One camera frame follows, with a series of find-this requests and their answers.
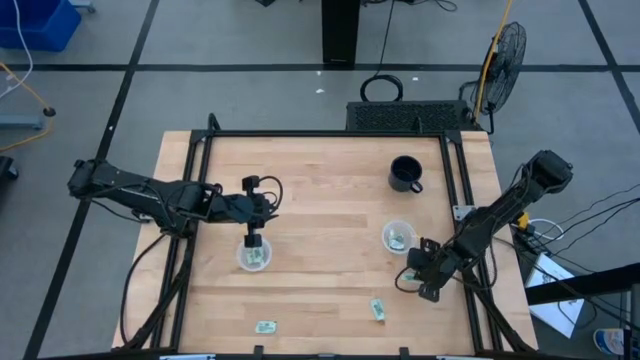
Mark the black metal beam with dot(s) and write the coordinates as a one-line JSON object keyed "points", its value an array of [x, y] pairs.
{"points": [[580, 285]]}

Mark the black floor fan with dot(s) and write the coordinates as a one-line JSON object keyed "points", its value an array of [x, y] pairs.
{"points": [[505, 62]]}

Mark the grey stand base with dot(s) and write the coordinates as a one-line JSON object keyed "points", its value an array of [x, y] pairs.
{"points": [[20, 121]]}

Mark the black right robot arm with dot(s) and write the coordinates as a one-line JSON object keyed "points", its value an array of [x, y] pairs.
{"points": [[500, 212]]}

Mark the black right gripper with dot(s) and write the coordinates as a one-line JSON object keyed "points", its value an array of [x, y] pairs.
{"points": [[436, 265]]}

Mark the white blue shoe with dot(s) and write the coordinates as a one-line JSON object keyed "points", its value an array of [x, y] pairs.
{"points": [[607, 341]]}

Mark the silver mount plate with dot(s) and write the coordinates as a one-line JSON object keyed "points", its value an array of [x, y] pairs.
{"points": [[461, 212]]}

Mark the clear plastic cup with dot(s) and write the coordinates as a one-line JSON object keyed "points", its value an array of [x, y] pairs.
{"points": [[387, 235], [241, 260]]}

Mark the black upright post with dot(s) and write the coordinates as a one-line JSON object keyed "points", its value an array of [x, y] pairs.
{"points": [[340, 32]]}

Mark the black mug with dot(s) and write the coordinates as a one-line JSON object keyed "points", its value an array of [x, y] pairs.
{"points": [[405, 173]]}

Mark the yellow connector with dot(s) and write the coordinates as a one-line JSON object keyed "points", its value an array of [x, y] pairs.
{"points": [[523, 220]]}

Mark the black aluminium table frame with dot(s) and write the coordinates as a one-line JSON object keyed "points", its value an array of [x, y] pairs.
{"points": [[325, 133]]}

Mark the blue plastic bin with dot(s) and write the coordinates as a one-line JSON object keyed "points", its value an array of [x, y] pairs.
{"points": [[35, 22]]}

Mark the white cardboard box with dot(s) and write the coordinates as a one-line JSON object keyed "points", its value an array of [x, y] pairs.
{"points": [[555, 295]]}

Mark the black object at floor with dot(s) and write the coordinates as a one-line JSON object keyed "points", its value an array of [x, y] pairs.
{"points": [[6, 172]]}

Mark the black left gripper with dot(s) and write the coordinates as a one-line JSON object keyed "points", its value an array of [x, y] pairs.
{"points": [[240, 207]]}

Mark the black round foot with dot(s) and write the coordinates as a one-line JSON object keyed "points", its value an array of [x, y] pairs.
{"points": [[49, 112]]}

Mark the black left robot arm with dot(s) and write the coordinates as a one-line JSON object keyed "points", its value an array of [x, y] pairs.
{"points": [[125, 182]]}

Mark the black perforated computer case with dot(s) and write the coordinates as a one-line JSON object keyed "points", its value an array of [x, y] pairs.
{"points": [[410, 116]]}

